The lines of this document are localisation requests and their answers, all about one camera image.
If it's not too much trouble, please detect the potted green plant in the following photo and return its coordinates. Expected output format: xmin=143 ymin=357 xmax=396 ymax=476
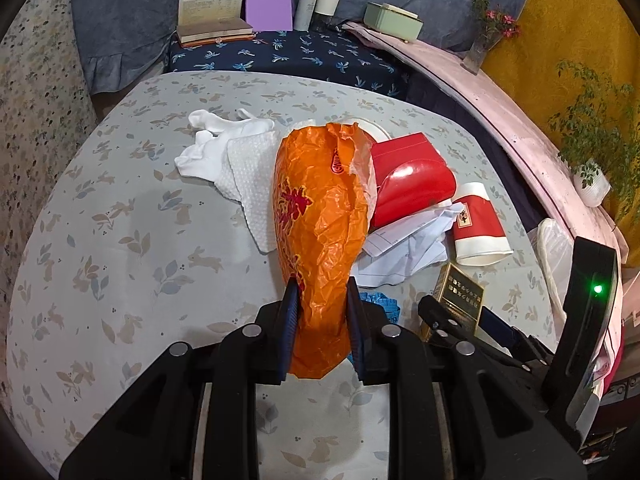
xmin=547 ymin=59 xmax=640 ymax=224

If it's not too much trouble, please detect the purple notebook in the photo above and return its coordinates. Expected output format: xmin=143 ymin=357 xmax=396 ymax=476
xmin=244 ymin=0 xmax=294 ymax=32

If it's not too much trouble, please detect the pink cloth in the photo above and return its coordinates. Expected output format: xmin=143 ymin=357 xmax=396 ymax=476
xmin=342 ymin=20 xmax=632 ymax=313

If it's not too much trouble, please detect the navy dragonfly print cloth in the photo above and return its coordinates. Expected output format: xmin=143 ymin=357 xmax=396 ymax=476
xmin=164 ymin=29 xmax=414 ymax=104

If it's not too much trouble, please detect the green tissue box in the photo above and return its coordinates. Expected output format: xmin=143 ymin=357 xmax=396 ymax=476
xmin=363 ymin=1 xmax=425 ymax=44

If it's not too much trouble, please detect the white paper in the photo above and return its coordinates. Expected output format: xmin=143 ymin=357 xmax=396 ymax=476
xmin=357 ymin=199 xmax=466 ymax=286

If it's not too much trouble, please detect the orange plastic bag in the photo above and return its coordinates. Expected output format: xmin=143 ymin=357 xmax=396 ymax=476
xmin=272 ymin=121 xmax=377 ymax=380

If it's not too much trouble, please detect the yellow cloth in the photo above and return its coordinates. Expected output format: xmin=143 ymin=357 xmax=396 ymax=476
xmin=479 ymin=0 xmax=640 ymax=223

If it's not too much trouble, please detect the speckled floral cloth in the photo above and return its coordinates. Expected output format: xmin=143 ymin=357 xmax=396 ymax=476
xmin=0 ymin=0 xmax=99 ymax=246

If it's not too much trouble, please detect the dark purple cloth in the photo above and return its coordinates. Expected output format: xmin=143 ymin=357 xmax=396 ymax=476
xmin=407 ymin=72 xmax=562 ymax=243

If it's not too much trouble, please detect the red and white paper cup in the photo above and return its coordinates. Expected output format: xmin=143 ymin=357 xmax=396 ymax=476
xmin=452 ymin=182 xmax=515 ymax=267

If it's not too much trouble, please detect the blue wrapper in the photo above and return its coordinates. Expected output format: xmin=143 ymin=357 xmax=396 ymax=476
xmin=357 ymin=290 xmax=401 ymax=366

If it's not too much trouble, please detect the white round plate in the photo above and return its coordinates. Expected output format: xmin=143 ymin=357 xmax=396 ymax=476
xmin=342 ymin=116 xmax=391 ymax=142

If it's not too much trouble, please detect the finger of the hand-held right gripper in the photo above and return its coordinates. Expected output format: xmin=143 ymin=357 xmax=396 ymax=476
xmin=417 ymin=295 xmax=476 ymax=357
xmin=477 ymin=306 xmax=552 ymax=367

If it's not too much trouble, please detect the crumpled white tissue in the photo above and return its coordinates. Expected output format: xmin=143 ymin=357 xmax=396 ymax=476
xmin=174 ymin=108 xmax=276 ymax=181

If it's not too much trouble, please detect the blue blanket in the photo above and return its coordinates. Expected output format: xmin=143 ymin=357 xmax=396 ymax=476
xmin=70 ymin=0 xmax=542 ymax=97

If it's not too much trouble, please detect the white paper towel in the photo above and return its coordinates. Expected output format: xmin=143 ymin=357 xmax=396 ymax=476
xmin=222 ymin=119 xmax=321 ymax=254

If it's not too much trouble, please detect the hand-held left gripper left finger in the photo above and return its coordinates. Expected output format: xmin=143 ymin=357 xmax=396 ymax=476
xmin=59 ymin=277 xmax=302 ymax=480

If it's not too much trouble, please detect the glass vase with pink flowers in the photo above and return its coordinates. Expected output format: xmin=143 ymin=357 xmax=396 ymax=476
xmin=460 ymin=0 xmax=522 ymax=76

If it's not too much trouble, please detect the red box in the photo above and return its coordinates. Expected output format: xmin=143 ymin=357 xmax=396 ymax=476
xmin=367 ymin=132 xmax=457 ymax=229

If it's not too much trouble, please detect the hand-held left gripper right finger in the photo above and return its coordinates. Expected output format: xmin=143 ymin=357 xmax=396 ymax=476
xmin=346 ymin=276 xmax=587 ymax=480

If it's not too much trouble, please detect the beige cardboard box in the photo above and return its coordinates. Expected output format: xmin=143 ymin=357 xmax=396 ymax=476
xmin=175 ymin=0 xmax=255 ymax=49

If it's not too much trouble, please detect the white jar with dark base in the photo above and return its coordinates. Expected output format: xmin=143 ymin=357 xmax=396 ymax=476
xmin=312 ymin=0 xmax=344 ymax=31

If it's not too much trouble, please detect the gold and black cigarette box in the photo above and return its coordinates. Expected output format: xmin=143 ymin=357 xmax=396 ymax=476
xmin=419 ymin=262 xmax=485 ymax=343

